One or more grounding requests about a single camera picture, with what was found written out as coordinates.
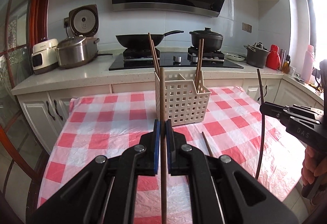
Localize wooden chopstick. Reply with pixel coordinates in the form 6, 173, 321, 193
195, 38, 203, 90
148, 33, 160, 75
151, 40, 160, 76
160, 67, 167, 223
255, 68, 265, 180
196, 38, 205, 88
202, 132, 214, 157

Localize lower white kitchen cabinets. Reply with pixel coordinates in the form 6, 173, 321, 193
17, 79, 323, 153

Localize person's right hand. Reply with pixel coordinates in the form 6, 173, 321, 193
301, 145, 327, 185

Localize oil bottle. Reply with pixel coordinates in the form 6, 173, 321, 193
282, 55, 290, 74

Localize pink bottle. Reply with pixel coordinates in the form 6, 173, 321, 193
301, 44, 315, 84

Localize red white checkered tablecloth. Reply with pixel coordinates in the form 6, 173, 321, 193
30, 86, 303, 223

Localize red thermos jug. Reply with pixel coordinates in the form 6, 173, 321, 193
265, 44, 280, 70

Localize steel thermos bottle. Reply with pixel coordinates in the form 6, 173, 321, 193
278, 49, 286, 71

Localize grey stock pot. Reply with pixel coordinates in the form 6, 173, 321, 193
244, 42, 269, 68

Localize white perforated utensil basket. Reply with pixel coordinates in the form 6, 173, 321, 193
164, 70, 211, 126

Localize black gas cooktop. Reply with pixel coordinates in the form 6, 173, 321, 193
109, 46, 243, 71

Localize black lidded pot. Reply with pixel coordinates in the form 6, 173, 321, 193
189, 27, 223, 52

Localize silver open rice cooker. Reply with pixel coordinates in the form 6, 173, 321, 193
57, 5, 99, 69

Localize white small cooker appliance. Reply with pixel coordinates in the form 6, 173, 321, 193
32, 38, 58, 75

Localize black wok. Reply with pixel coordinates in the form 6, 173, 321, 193
116, 30, 184, 50

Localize red framed glass door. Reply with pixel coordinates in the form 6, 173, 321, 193
1, 0, 49, 221

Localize wall power socket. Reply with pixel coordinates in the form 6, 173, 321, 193
242, 22, 252, 33

